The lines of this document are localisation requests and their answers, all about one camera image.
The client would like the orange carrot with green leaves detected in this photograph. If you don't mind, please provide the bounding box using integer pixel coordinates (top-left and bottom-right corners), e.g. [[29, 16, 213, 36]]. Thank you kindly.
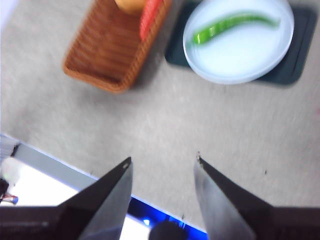
[[139, 0, 165, 42]]

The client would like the black rectangular tray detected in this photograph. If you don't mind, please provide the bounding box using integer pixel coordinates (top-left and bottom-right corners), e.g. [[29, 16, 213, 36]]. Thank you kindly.
[[164, 1, 318, 87]]

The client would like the yellow-brown potato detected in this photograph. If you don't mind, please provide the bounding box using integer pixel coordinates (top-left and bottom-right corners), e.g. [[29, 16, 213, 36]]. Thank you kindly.
[[114, 0, 147, 16]]

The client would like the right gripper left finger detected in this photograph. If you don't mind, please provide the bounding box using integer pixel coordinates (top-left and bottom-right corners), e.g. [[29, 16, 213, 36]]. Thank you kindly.
[[0, 156, 134, 240]]

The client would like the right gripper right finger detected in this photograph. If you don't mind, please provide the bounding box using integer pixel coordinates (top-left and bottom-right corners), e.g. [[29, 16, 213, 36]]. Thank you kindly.
[[193, 155, 320, 240]]

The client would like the brown wicker basket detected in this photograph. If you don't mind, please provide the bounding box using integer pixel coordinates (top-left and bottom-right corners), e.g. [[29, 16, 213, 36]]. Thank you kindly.
[[62, 0, 173, 95]]

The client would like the white rounded object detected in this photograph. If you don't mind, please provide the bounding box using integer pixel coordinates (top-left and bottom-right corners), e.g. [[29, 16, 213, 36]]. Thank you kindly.
[[0, 157, 24, 186]]

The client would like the blue round plate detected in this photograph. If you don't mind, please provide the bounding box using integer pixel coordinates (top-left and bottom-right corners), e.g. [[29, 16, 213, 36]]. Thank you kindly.
[[182, 0, 295, 85]]

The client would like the green pepper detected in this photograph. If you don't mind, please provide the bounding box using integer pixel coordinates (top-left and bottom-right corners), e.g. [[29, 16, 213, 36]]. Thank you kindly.
[[192, 13, 281, 46]]

